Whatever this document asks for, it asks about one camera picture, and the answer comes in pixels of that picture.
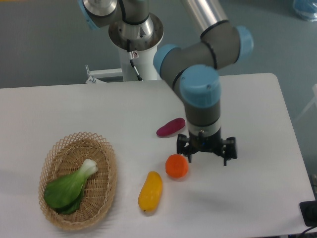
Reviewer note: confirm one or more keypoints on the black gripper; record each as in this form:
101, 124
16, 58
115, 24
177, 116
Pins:
188, 146

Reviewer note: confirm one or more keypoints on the orange fruit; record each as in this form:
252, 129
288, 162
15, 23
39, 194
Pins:
176, 166

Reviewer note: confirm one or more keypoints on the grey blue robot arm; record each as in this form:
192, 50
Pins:
190, 72

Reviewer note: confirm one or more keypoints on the purple sweet potato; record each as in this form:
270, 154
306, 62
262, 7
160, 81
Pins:
171, 127

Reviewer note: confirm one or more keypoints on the yellow mango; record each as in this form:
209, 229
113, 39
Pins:
150, 193

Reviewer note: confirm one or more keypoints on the black device at edge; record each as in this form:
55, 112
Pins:
309, 212

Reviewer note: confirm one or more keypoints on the woven wicker basket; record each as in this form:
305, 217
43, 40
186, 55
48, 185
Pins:
66, 156

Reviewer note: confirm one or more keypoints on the green bok choy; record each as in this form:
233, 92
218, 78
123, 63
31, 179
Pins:
65, 194

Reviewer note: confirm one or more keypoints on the blue plastic bag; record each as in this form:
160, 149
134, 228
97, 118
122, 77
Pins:
306, 9

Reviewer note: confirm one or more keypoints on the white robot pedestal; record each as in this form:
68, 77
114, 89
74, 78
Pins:
137, 46

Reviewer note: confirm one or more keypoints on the white frame at right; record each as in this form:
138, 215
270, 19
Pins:
312, 102

